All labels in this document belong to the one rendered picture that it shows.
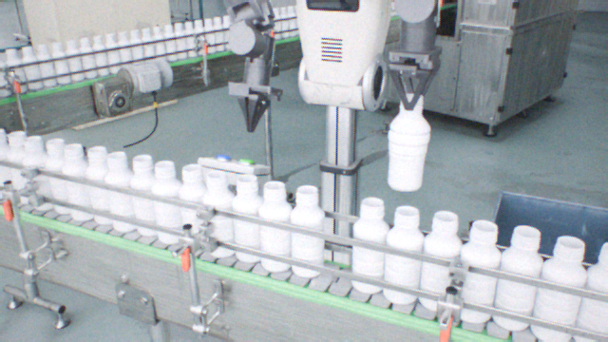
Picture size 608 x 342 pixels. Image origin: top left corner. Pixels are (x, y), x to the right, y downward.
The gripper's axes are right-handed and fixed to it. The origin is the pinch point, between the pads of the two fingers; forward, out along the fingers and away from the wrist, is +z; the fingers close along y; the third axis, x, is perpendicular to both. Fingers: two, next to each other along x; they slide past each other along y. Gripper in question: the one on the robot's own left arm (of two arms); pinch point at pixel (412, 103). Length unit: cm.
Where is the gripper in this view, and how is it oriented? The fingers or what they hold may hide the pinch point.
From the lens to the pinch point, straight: 94.9
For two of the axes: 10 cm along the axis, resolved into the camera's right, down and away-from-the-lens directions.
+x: -9.0, -1.7, 4.0
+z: 0.0, 9.3, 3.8
